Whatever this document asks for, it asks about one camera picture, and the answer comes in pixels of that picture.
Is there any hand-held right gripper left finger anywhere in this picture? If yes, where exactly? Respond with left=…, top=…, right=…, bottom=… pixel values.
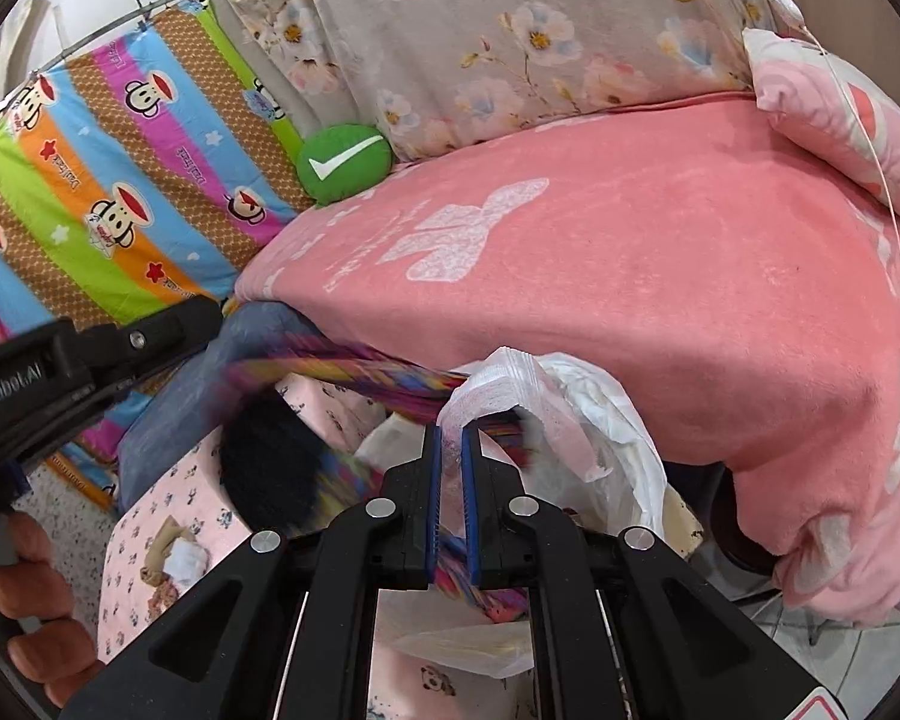
left=60, top=424, right=445, bottom=720

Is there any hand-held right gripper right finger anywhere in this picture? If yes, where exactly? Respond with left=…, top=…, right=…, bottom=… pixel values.
left=461, top=424, right=850, bottom=720

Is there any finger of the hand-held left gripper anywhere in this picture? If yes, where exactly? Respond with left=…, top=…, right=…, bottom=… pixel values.
left=70, top=295, right=224, bottom=392

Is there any multicolour knitted scarf black pompom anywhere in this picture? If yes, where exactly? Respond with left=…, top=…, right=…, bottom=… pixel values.
left=210, top=337, right=542, bottom=625

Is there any bin with white plastic bag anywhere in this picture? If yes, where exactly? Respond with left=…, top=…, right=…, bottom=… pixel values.
left=360, top=345, right=695, bottom=548

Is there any person's left hand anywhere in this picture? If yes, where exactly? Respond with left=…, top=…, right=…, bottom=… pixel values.
left=0, top=514, right=106, bottom=710

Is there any blue sofa cushion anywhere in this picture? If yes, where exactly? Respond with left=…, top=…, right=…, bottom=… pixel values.
left=116, top=300, right=323, bottom=512

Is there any clear zip bag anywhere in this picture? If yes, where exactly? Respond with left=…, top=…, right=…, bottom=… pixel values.
left=436, top=347, right=550, bottom=452

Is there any clear plastic bag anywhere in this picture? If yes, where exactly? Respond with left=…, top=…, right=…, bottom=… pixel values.
left=394, top=621, right=538, bottom=680

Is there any striped monkey print blanket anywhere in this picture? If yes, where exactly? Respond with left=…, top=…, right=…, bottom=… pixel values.
left=0, top=0, right=323, bottom=512

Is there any pink panda print tablecloth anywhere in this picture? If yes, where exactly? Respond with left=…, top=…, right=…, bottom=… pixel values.
left=97, top=371, right=557, bottom=720

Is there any beige mesh scrunchie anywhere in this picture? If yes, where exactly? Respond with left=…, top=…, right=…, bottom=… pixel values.
left=139, top=514, right=212, bottom=590

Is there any green round cushion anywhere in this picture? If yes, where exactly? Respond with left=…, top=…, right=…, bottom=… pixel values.
left=296, top=124, right=395, bottom=205

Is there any pink blanket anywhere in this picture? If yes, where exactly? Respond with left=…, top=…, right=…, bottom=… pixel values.
left=232, top=94, right=900, bottom=627

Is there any metal drying rack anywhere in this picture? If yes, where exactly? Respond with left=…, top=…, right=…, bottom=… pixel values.
left=0, top=0, right=271, bottom=151

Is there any grey floral blanket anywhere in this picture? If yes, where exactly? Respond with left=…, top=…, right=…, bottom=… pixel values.
left=217, top=0, right=796, bottom=163

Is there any pink pillow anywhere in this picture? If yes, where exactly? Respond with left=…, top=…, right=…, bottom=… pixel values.
left=742, top=28, right=900, bottom=241

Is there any white cable with switch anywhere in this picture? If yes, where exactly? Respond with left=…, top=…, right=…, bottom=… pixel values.
left=742, top=0, right=900, bottom=362

